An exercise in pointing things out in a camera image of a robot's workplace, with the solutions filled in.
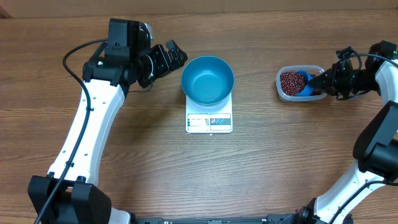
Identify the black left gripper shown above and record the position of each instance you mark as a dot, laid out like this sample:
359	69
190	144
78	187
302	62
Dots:
158	51

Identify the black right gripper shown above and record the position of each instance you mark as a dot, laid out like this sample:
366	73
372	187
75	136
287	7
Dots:
330	79

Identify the blue plastic measuring scoop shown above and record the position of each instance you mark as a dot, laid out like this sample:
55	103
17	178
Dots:
304	88

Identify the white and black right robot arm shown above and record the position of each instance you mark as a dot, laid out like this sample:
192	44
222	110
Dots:
375	150

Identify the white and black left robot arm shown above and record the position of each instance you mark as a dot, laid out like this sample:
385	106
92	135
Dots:
69	192

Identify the teal blue bowl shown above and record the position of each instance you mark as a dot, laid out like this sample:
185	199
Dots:
207	80

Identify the white digital kitchen scale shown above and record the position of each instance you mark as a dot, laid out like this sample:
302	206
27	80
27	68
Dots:
214	119

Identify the red beans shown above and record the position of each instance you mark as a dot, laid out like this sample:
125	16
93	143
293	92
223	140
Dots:
289	82

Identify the clear plastic container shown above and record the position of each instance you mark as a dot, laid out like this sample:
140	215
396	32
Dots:
313	69

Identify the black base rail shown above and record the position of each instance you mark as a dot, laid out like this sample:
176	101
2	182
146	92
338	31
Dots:
269	219

